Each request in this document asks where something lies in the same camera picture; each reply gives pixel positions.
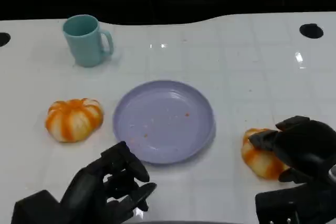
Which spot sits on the lilac plate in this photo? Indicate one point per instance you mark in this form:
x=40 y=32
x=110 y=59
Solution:
x=162 y=119

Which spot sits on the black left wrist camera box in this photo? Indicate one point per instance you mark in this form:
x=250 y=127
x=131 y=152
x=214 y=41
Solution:
x=36 y=211

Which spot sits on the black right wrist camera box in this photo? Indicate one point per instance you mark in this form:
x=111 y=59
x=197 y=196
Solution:
x=296 y=205

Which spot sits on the orange and white bread roll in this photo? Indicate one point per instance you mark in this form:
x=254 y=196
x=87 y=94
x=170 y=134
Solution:
x=262 y=163
x=73 y=120

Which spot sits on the pale green mug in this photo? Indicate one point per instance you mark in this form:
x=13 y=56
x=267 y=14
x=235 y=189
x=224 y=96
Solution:
x=84 y=48

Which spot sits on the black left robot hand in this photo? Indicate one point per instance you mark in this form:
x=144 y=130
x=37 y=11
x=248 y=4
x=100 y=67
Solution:
x=89 y=192

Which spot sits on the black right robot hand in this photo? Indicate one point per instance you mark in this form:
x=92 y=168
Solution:
x=307 y=142

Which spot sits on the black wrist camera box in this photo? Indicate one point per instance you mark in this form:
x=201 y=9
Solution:
x=296 y=205
x=36 y=211

